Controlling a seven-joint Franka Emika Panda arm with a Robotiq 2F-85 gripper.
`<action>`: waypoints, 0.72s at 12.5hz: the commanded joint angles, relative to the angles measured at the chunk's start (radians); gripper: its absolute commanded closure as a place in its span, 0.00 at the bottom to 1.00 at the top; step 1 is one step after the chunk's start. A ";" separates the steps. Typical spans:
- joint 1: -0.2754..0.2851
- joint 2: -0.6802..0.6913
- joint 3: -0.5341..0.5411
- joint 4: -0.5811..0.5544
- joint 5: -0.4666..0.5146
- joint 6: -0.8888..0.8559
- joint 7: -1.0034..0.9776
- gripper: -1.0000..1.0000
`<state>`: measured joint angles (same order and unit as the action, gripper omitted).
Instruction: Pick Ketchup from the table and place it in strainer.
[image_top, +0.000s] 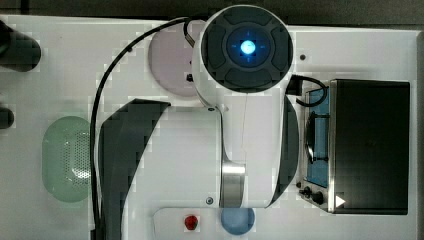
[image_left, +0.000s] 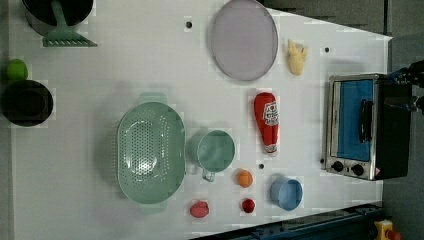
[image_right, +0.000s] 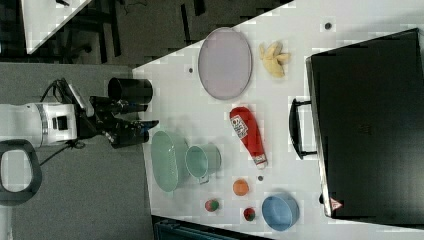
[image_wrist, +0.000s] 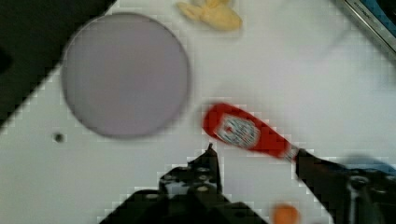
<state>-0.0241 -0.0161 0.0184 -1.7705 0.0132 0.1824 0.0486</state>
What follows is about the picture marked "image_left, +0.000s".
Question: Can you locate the red plush ketchup bottle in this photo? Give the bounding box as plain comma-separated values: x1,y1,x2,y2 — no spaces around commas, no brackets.
254,92,279,154

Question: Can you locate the green perforated strainer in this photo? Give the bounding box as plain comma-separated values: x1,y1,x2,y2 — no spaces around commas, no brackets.
116,92,185,214

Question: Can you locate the green measuring cup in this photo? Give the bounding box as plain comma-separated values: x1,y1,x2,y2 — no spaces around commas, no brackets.
188,129,236,182

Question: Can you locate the orange toy fruit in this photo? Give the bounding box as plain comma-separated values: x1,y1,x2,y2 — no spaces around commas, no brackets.
237,170,253,188

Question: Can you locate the grey round plate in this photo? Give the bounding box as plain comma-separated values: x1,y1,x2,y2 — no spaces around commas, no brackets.
211,0,278,81

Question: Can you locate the red toy strawberry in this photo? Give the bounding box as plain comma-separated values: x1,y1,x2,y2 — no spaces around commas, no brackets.
190,201,209,218

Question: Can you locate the small red toy fruit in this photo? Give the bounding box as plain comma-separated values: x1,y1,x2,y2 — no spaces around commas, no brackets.
242,199,255,213

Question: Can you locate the blue bowl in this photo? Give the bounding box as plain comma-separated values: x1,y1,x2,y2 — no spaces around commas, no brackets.
270,177,303,211

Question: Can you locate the yellow plush banana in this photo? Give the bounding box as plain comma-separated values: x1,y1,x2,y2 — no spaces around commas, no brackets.
288,40,308,76

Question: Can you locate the silver toaster oven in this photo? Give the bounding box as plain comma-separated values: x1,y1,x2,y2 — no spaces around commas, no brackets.
325,74,412,181

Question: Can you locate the green slotted spatula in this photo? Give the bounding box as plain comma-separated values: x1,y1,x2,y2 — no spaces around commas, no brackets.
42,0,97,47

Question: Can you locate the black cylindrical cup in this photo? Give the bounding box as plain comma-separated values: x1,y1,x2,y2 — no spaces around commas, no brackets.
1,80,54,127

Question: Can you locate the black pot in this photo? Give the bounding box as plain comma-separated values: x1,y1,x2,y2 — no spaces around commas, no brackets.
22,0,94,36

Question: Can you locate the green toy fruit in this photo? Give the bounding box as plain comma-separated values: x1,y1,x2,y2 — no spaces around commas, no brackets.
7,59,28,81

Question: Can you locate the yellow red toy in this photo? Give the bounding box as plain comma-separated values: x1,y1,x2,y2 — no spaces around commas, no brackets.
374,220,402,240

